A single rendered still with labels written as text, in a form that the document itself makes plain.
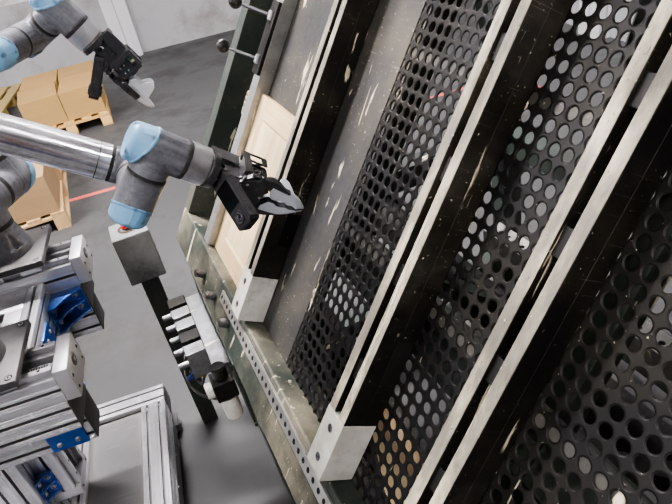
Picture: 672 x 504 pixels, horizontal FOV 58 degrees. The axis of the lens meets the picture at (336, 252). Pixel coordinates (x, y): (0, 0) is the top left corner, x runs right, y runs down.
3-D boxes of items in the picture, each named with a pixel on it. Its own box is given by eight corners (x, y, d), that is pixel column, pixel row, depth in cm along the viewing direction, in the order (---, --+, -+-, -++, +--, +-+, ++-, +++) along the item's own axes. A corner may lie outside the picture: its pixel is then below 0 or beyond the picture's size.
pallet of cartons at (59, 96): (38, 111, 655) (21, 76, 633) (116, 91, 666) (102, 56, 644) (21, 150, 562) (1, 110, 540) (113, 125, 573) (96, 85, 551)
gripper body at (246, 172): (270, 159, 122) (215, 137, 115) (274, 188, 116) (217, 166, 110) (252, 185, 126) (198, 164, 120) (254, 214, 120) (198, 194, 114)
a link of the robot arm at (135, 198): (144, 211, 122) (166, 164, 119) (146, 237, 113) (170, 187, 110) (105, 197, 118) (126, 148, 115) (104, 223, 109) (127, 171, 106)
